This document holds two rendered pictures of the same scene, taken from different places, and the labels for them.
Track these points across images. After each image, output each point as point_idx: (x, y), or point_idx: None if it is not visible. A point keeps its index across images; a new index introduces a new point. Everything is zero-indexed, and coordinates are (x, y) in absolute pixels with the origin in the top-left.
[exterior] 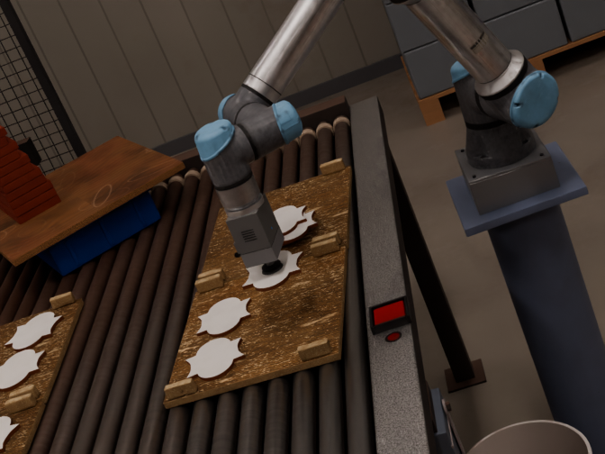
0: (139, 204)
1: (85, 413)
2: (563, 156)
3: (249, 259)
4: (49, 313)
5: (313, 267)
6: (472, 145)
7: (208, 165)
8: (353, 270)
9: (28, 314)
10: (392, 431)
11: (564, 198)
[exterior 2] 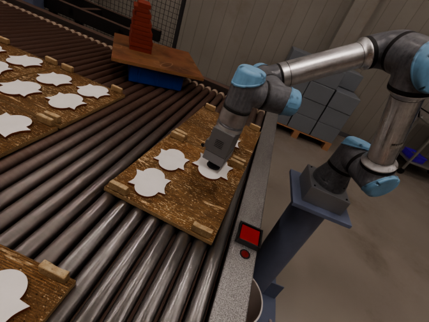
0: (177, 79)
1: (68, 152)
2: None
3: (207, 154)
4: (106, 89)
5: None
6: (323, 172)
7: (233, 89)
8: (240, 185)
9: (102, 82)
10: None
11: (339, 223)
